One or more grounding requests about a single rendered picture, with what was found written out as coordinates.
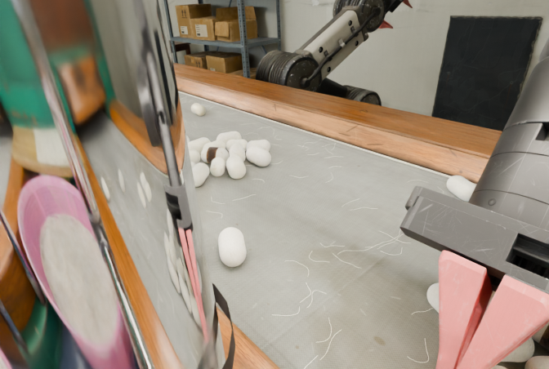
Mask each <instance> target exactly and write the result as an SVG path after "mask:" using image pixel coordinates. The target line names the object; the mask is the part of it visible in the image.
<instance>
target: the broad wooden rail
mask: <svg viewBox="0 0 549 369"><path fill-rule="evenodd" d="M173 64H174V69H175V75H176V83H177V88H178V91H180V92H184V93H186V94H189V95H192V96H197V97H199V98H202V99H205V100H210V101H212V102H215V103H218V104H223V105H225V106H228V107H231V108H233V109H238V110H241V111H244V112H246V113H251V114H254V115H257V116H259V117H263V118H267V119H269V120H273V121H276V122H280V123H282V124H286V125H289V126H291V127H295V128H299V129H302V130H304V131H308V132H312V133H315V134H317V135H320V136H325V137H328V138H330V139H333V140H338V141H341V142H343V143H346V144H351V145H354V146H356V147H359V148H361V149H366V150H369V151H372V152H374V153H379V154H382V155H385V156H387V157H391V158H395V159H398V160H400V161H404V162H408V163H411V164H413V165H417V166H420V167H424V168H426V169H430V170H432V171H437V172H439V173H443V174H445V175H448V176H462V177H464V178H465V179H467V180H469V181H470V182H471V183H474V184H477V183H478V181H479V179H480V177H481V175H482V173H483V171H484V169H485V167H486V164H487V162H488V160H489V158H490V156H491V154H492V152H493V150H494V148H495V146H496V144H497V142H498V140H499V138H500V136H501V134H502V131H497V130H493V129H489V128H485V127H478V126H474V125H470V124H465V123H461V122H455V121H450V120H446V119H442V118H435V117H431V116H426V115H422V114H419V113H411V112H407V111H403V110H399V109H392V108H387V107H384V106H380V105H375V104H368V103H364V102H360V101H356V100H349V99H345V98H341V97H336V96H330V95H325V94H321V93H317V92H313V91H306V90H302V89H296V88H293V87H286V86H282V85H279V84H274V83H270V82H263V81H259V80H255V79H251V78H244V77H240V76H235V75H231V74H227V73H220V72H216V71H211V70H208V69H201V68H196V67H193V66H188V65H184V64H177V63H173Z"/></svg>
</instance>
